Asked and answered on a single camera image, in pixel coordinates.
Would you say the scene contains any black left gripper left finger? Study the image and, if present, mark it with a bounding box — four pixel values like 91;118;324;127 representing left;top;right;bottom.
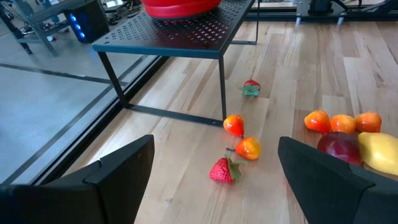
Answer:
0;134;155;224

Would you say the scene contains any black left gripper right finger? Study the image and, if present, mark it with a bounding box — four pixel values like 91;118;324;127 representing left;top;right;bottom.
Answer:
277;136;398;224

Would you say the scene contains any red collapsible colander bowl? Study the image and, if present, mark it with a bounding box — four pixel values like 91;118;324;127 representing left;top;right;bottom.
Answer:
141;0;223;21

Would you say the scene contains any dark red plastic plum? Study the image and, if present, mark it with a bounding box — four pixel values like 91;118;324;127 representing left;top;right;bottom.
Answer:
317;131;364;166

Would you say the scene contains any yellow plastic lemon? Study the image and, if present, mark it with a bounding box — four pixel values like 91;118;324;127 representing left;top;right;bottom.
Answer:
357;131;398;177

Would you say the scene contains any small orange plastic pear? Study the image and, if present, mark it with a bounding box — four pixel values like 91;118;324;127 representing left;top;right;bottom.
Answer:
303;109;331;134
330;114;357;135
223;114;246;138
226;136;262;161
354;111;382;134

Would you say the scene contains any red plastic strawberry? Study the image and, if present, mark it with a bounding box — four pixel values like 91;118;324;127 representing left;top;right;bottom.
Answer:
208;154;249;184
238;79;261;100

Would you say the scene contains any black computer tower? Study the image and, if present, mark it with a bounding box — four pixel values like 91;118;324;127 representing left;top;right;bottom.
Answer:
63;0;110;44

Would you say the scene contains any black perforated metal shelf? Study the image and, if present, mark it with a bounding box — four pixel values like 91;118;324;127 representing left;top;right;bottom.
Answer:
91;0;261;127

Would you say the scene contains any black aluminium table frame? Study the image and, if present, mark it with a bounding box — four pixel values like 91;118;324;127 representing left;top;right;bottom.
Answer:
0;0;398;187

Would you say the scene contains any grey metal table frame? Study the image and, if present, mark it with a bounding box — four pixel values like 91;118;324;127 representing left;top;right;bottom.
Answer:
0;0;97;58

